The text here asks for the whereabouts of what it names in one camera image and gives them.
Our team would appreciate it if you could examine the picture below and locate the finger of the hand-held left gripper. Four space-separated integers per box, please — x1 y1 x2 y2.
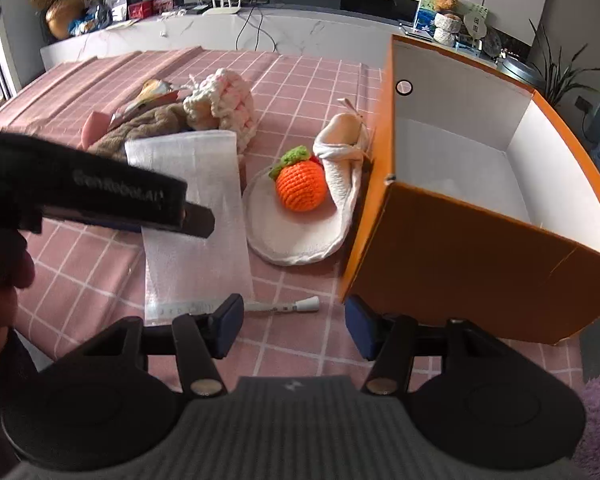
182 202 216 239

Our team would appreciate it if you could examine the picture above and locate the orange cardboard box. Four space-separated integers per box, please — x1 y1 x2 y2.
339 34 600 346

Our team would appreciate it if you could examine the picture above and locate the blue picture card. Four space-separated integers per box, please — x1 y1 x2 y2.
414 0 488 41

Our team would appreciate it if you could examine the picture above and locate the white marble cabinet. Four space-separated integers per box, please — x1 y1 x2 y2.
40 7 536 96

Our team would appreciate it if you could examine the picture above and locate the round white sign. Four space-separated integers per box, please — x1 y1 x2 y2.
462 10 488 41

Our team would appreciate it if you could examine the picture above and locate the clear zip bag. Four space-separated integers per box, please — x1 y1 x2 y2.
125 130 256 323

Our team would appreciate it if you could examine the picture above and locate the blue snack bag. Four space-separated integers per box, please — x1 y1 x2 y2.
69 14 98 36

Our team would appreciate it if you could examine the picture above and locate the brown plush toy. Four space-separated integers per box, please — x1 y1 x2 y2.
87 102 191 161

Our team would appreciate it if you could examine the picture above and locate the pink checked tablecloth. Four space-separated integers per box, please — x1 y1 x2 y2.
0 46 586 396

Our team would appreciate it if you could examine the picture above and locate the grey round tin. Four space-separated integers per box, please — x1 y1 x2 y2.
495 55 536 88

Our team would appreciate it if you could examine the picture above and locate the tall leafy houseplant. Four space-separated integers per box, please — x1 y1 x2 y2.
527 20 600 111

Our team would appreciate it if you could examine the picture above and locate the pink makeup sponge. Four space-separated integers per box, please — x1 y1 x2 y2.
77 111 112 151

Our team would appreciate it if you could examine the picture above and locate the white plush slipper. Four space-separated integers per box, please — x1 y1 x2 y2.
242 99 373 267

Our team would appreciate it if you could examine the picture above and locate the black cable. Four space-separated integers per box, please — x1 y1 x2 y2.
235 7 281 53

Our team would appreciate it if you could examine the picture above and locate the pink and white crochet toy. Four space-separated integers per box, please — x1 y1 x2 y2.
182 68 261 153

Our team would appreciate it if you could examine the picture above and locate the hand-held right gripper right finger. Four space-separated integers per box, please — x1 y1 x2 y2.
344 296 518 396

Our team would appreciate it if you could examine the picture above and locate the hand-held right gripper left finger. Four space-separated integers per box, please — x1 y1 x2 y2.
82 294 245 398

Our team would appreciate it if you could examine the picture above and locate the golden vase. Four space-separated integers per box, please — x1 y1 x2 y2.
45 0 87 41

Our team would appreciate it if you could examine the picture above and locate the person's left hand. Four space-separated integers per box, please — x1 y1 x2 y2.
0 240 37 376

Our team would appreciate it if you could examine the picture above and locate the orange crochet fruit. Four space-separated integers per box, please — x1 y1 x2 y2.
268 146 329 211

